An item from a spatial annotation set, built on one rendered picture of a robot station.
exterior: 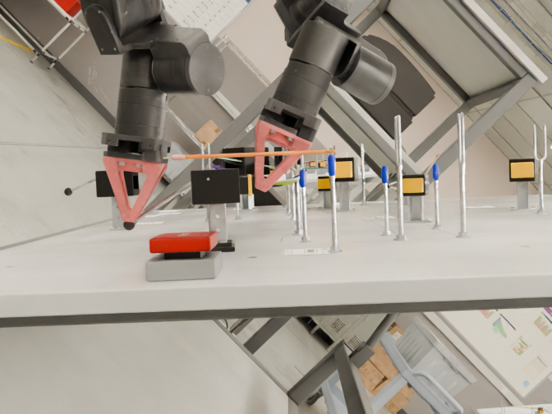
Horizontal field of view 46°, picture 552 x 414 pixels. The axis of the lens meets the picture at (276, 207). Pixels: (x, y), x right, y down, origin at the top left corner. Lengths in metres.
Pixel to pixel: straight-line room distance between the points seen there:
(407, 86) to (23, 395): 1.33
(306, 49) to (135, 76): 0.20
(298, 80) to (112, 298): 0.36
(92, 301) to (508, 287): 0.31
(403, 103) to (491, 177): 6.84
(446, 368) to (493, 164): 4.45
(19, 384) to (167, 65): 0.41
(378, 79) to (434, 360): 3.89
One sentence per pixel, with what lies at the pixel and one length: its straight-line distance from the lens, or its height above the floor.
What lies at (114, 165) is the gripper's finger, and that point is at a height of 1.06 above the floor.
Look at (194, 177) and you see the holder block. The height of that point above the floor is 1.12.
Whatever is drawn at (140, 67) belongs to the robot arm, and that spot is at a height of 1.16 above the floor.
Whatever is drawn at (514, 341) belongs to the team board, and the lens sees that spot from 9.06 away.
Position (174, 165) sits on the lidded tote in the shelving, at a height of 0.27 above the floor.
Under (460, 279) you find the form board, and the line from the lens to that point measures 0.50.
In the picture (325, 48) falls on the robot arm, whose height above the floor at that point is 1.33.
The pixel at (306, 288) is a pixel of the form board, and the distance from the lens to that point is 0.48.
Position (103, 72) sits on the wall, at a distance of 8.52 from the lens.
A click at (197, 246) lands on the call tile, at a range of 0.52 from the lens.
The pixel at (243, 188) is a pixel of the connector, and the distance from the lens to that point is 0.75.
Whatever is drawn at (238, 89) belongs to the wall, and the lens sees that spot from 8.23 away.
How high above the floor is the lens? 1.20
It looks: 3 degrees down
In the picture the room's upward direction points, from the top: 46 degrees clockwise
